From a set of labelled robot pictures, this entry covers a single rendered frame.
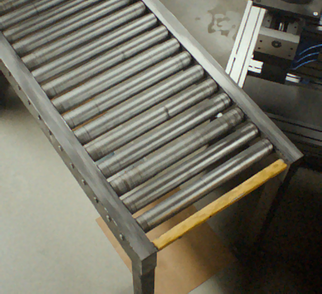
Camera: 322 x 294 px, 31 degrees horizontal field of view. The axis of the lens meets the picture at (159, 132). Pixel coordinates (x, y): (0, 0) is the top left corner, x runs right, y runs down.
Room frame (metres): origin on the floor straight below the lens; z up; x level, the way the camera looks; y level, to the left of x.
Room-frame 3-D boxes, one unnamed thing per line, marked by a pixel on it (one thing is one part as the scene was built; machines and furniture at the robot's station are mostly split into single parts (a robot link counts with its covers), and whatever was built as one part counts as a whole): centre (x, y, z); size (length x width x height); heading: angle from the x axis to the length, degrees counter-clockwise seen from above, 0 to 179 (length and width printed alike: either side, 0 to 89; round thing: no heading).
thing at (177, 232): (0.65, -0.17, 0.81); 0.43 x 0.03 x 0.02; 126
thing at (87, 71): (1.14, 0.17, 0.77); 0.47 x 0.05 x 0.05; 126
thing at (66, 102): (1.09, 0.13, 0.77); 0.47 x 0.05 x 0.05; 126
